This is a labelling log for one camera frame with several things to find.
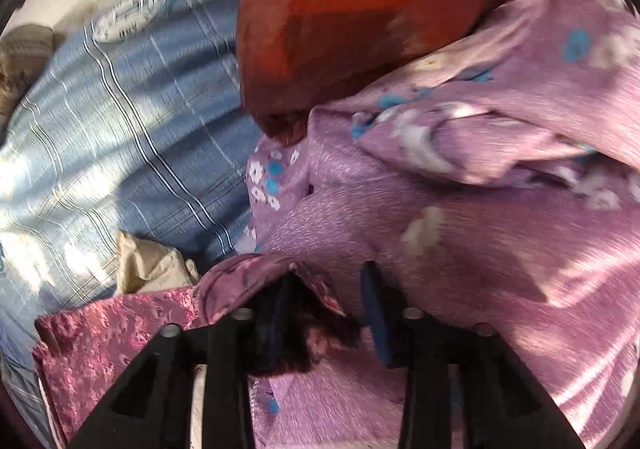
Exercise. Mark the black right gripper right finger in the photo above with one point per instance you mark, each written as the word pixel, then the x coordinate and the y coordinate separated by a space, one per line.
pixel 465 387

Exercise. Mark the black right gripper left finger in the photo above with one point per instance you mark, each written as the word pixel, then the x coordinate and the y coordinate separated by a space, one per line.
pixel 193 385

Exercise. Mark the purple floral garment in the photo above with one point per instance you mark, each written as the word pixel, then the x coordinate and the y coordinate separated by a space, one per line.
pixel 82 351

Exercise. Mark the cream cloth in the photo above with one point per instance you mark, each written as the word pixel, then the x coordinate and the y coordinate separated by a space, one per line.
pixel 145 266

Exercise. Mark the lilac flower print garment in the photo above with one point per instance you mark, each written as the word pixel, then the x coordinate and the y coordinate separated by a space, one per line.
pixel 495 180

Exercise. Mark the beige striped blanket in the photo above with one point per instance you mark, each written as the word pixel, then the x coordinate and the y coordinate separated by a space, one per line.
pixel 25 51

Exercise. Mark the red plastic bag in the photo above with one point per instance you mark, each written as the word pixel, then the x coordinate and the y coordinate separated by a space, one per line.
pixel 297 54

